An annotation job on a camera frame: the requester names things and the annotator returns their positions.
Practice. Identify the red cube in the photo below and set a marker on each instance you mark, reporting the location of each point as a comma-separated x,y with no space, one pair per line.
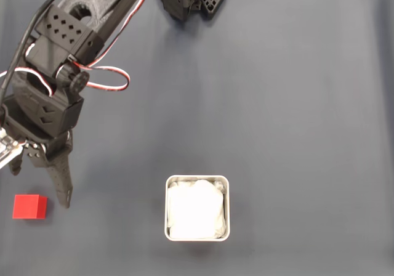
27,206

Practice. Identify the white square metal box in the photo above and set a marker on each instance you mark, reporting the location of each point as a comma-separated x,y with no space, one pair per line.
166,208

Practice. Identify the white cloth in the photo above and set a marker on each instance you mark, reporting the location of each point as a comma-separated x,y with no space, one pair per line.
194,208

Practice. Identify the dark table cloth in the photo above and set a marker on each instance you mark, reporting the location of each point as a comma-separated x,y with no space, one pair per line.
277,103

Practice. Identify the white camera board mount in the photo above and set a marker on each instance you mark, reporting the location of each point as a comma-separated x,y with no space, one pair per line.
6,146

